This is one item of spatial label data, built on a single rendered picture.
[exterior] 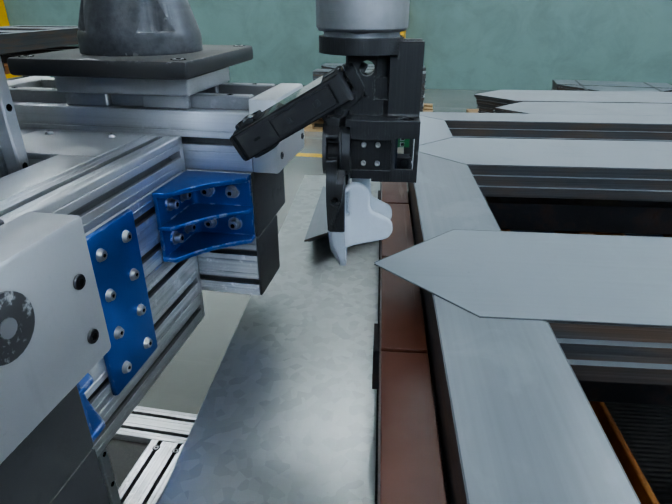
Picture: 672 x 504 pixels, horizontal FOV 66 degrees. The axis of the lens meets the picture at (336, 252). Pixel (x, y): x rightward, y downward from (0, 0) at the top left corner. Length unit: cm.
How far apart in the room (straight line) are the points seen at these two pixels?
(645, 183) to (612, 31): 685
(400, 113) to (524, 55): 713
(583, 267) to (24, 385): 47
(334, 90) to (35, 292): 27
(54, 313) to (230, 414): 35
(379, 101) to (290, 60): 734
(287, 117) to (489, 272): 24
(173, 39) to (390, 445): 52
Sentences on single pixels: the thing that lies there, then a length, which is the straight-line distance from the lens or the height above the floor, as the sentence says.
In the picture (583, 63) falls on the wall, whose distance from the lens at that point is 771.
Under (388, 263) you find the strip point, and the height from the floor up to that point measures 86.
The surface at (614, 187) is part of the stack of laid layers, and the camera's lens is 92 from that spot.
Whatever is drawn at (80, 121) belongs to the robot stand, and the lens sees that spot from 75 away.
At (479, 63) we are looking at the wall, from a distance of 752.
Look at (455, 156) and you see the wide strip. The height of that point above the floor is 86.
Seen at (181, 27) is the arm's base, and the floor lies 107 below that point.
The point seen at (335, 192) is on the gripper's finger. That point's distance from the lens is 44.
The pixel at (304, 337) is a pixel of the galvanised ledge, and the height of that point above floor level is 68.
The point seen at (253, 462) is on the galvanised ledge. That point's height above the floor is 68.
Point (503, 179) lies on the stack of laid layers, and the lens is 87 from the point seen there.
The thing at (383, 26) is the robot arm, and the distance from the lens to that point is 43.
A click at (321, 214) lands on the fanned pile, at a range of 101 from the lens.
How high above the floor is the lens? 110
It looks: 26 degrees down
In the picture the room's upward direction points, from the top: straight up
